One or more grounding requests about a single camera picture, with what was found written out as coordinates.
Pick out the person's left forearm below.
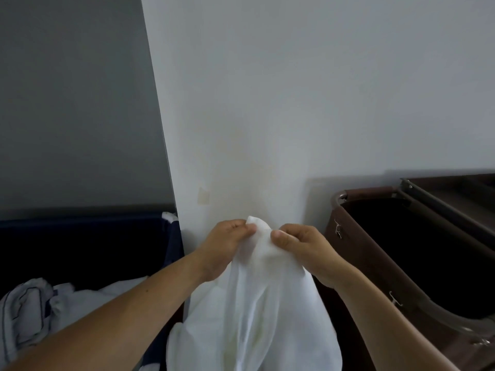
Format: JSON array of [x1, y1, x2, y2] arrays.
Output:
[[6, 249, 206, 371]]

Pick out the white pillowcase black piping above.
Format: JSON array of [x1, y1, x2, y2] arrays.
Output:
[[0, 277, 151, 371]]

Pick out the person's left hand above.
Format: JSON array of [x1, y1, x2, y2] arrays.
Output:
[[192, 219, 258, 284]]

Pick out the navy laundry hamper white frame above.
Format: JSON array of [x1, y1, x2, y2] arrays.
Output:
[[0, 211, 187, 371]]

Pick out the person's right forearm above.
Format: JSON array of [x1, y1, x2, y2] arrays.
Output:
[[332, 266, 461, 371]]

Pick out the white towel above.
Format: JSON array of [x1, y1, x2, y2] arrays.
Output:
[[165, 215, 344, 371]]

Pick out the brown housekeeping cart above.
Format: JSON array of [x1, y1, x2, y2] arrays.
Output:
[[313, 173, 495, 371]]

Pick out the grey door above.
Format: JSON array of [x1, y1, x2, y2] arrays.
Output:
[[0, 0, 177, 222]]

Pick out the person's right hand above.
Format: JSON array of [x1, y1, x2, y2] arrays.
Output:
[[269, 223, 352, 291]]

